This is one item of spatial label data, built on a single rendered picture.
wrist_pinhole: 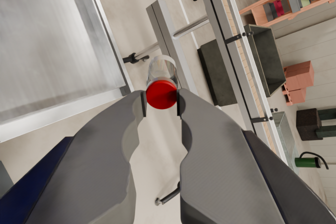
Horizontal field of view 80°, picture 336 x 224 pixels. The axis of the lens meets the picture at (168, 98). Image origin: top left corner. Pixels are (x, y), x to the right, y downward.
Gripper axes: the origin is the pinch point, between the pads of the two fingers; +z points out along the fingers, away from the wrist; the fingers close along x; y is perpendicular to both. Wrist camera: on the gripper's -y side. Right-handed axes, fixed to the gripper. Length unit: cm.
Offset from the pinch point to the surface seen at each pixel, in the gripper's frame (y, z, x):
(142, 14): 29, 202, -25
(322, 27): 144, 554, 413
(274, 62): 111, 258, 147
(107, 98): 20.0, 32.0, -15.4
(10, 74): 8.5, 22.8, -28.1
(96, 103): 19.7, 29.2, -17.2
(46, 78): 11.2, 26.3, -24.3
